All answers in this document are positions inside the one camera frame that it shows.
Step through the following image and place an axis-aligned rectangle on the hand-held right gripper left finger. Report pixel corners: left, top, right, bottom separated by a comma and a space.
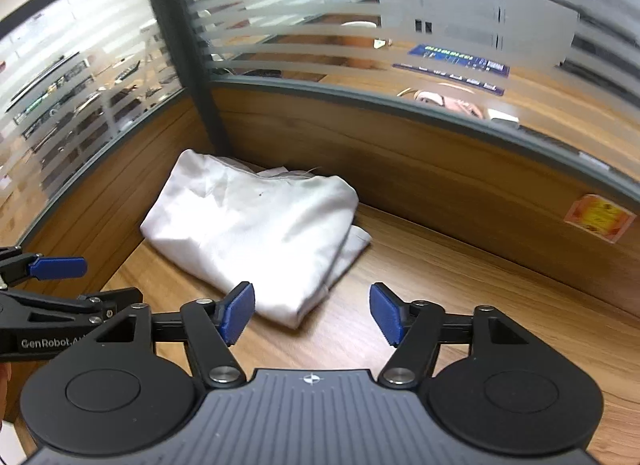
57, 281, 257, 389

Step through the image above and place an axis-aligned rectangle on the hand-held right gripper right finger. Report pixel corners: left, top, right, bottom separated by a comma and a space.
369, 282, 553, 390

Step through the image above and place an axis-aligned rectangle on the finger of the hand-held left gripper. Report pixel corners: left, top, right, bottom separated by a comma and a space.
0, 287, 144, 328
0, 245, 89, 290

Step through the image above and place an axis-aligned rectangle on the white short-sleeved shirt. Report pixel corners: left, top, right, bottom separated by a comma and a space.
139, 148, 372, 330

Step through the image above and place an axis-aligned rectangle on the frosted striped glass partition panel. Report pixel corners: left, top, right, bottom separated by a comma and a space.
177, 0, 640, 207
0, 0, 194, 247

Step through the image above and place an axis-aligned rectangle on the red and yellow sticker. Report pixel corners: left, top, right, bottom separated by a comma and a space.
564, 192, 637, 245

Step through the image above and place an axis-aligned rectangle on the blue printed placard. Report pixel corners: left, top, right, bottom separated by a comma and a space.
392, 42, 511, 96

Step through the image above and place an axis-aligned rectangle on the dark grey partition post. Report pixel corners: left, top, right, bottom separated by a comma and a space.
140, 0, 232, 162

